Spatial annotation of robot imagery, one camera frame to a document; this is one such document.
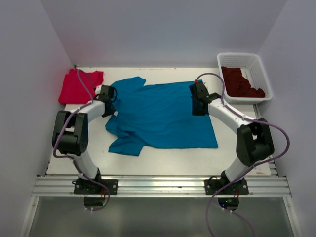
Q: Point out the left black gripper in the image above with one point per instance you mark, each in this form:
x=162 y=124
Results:
x=109 y=113

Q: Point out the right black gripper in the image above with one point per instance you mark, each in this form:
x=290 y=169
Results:
x=195 y=112

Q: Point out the blue t shirt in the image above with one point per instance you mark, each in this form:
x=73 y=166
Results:
x=158 y=116

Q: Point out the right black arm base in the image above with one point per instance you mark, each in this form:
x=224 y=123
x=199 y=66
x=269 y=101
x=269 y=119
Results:
x=228 y=194

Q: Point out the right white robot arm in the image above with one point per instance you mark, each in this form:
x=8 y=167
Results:
x=254 y=140

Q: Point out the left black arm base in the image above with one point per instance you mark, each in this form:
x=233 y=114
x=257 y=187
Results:
x=96 y=192

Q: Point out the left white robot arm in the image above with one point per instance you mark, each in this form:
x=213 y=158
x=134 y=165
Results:
x=70 y=135

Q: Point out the folded red t shirt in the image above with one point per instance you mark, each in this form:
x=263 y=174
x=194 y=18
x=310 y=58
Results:
x=79 y=87

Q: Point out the dark red t shirt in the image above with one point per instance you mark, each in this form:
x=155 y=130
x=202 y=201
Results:
x=238 y=86

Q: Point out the white plastic basket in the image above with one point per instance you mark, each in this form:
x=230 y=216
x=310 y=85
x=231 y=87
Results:
x=252 y=69

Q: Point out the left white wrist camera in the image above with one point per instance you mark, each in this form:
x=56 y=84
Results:
x=98 y=90

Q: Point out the aluminium mounting rail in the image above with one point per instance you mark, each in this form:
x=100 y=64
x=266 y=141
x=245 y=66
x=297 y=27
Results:
x=163 y=186

